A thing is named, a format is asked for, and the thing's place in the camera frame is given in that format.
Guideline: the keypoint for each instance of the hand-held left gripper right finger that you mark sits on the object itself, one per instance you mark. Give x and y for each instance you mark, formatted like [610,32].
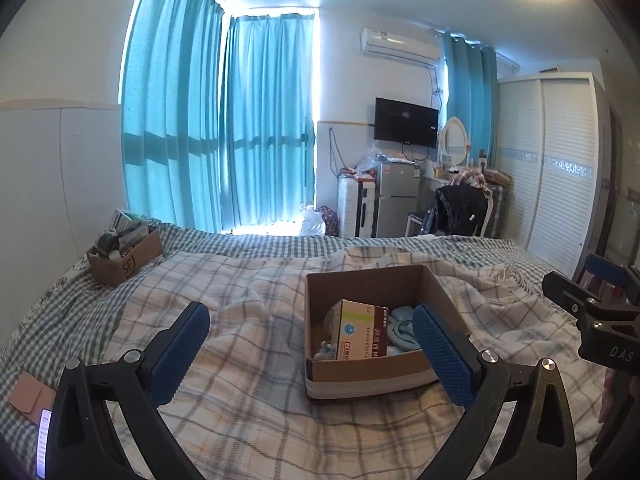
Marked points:
[442,355]

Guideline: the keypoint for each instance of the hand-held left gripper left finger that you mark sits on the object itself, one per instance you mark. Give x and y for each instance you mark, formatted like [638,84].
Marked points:
[182,355]

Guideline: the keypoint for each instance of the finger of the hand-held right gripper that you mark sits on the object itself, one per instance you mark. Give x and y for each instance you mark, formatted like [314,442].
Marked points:
[565,290]
[607,270]

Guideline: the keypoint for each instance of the green white medicine box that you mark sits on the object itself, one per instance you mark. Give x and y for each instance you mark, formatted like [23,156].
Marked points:
[357,332]

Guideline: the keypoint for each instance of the clear plastic bottle blue label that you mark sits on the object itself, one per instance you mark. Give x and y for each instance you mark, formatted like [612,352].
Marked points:
[324,351]

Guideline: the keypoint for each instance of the person's right hand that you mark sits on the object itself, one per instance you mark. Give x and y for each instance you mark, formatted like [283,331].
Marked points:
[610,395]

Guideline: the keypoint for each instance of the plaid blanket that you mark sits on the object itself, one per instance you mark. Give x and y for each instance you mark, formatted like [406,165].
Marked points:
[240,310]

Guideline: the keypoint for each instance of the small cardboard box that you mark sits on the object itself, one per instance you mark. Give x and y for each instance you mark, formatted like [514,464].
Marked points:
[122,265]

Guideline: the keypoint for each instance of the dark striped suitcase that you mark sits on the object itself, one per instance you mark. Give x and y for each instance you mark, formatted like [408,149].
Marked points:
[495,207]

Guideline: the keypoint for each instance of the white wardrobe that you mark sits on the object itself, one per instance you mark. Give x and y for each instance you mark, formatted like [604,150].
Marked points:
[555,170]

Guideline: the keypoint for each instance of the green checkered bedsheet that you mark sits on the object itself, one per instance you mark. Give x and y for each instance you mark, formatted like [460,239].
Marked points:
[55,320]

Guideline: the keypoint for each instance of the black jacket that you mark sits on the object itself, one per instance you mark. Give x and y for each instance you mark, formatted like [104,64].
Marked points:
[457,210]

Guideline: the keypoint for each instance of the dark round jar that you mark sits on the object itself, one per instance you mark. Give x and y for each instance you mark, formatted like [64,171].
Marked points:
[106,243]

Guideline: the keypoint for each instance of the white printed packet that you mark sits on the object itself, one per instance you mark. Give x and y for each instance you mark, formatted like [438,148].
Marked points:
[130,221]

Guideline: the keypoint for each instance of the pink pouch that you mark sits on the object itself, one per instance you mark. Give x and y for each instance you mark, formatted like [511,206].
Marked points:
[31,393]

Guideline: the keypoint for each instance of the silver fridge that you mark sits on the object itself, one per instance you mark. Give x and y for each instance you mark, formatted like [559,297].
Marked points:
[397,197]

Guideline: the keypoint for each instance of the smartphone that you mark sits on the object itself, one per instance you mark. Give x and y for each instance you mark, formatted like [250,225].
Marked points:
[44,442]

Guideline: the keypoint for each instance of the white suitcase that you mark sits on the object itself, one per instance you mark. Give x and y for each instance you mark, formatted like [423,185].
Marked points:
[356,207]

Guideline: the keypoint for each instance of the floral bag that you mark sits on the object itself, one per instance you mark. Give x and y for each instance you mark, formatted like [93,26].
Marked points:
[330,220]

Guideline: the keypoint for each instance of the white oval mirror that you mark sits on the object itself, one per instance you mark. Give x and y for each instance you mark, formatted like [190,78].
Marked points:
[454,140]

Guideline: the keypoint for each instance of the clear water jug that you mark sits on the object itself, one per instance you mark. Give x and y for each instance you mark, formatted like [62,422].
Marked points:
[312,220]

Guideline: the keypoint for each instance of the clear plastic bag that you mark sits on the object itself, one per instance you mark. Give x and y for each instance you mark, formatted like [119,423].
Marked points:
[371,161]

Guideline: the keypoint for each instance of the narrow teal curtain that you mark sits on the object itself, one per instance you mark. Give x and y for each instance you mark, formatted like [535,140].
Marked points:
[472,95]

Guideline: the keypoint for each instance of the wide teal curtain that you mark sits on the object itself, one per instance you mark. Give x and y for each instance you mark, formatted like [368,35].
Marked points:
[172,95]

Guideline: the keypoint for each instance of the white air conditioner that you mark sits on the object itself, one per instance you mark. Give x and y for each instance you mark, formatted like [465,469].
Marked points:
[400,46]

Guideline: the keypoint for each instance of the black wall television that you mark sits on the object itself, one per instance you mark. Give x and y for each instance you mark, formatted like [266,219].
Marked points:
[406,122]

